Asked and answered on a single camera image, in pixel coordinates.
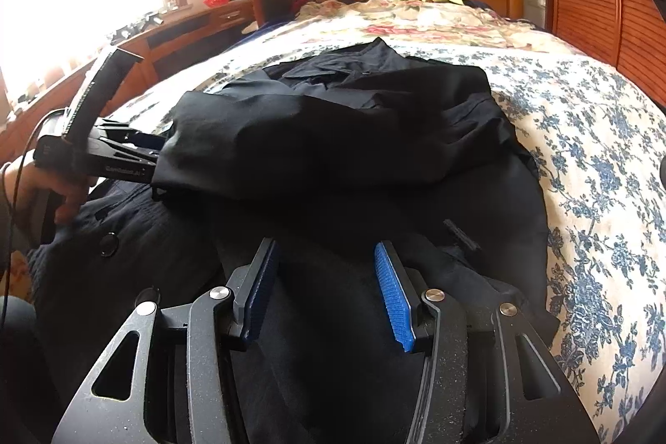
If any pink floral blanket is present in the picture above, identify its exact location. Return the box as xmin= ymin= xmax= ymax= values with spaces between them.
xmin=244 ymin=0 xmax=589 ymax=55

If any blue floral bedsheet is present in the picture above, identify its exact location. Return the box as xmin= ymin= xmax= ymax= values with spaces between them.
xmin=104 ymin=43 xmax=666 ymax=444

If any person's left hand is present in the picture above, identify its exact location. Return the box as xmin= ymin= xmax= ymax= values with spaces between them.
xmin=0 ymin=158 xmax=94 ymax=242

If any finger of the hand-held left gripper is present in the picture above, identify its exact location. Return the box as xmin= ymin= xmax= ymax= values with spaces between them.
xmin=101 ymin=124 xmax=167 ymax=161

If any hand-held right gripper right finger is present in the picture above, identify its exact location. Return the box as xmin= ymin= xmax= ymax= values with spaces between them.
xmin=373 ymin=240 xmax=601 ymax=444

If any black buttoned coat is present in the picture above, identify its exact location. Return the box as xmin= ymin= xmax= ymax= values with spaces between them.
xmin=26 ymin=37 xmax=560 ymax=444

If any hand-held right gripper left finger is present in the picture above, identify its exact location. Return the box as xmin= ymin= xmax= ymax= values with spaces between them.
xmin=52 ymin=237 xmax=282 ymax=444

